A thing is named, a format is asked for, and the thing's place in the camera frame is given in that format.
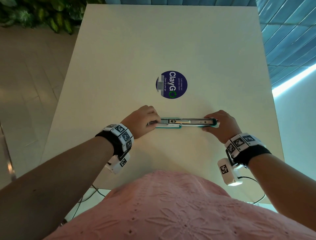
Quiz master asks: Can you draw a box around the person's right hand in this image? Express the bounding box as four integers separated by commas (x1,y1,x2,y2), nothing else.
202,109,243,144

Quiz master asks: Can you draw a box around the person's left hand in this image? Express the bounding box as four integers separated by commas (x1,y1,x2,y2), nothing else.
120,105,162,140

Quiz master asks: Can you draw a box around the teal and white stapler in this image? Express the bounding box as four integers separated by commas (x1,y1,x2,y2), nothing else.
150,117,220,130

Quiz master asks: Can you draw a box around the person's left forearm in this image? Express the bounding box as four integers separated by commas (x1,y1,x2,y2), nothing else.
0,135,116,240

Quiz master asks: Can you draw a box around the person's right forearm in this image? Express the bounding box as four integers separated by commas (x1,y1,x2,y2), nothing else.
247,153,316,227

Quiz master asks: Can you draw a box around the black marker wristband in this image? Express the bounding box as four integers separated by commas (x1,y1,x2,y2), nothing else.
94,123,135,162
224,132,272,167

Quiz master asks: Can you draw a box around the round blue sticker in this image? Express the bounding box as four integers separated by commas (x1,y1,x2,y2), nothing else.
155,70,188,100

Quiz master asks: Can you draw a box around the white light strip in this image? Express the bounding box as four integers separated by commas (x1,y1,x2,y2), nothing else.
271,63,316,98

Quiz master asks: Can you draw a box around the pink knitted shirt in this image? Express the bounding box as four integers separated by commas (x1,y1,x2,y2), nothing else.
43,170,316,240

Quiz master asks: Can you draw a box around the green leafy plant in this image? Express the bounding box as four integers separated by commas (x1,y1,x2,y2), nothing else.
0,0,106,35

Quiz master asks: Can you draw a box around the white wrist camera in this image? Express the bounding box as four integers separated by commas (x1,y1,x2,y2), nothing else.
104,152,131,175
217,158,245,187

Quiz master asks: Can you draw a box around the black cable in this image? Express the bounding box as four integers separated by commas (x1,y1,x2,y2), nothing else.
238,176,266,205
59,184,107,226

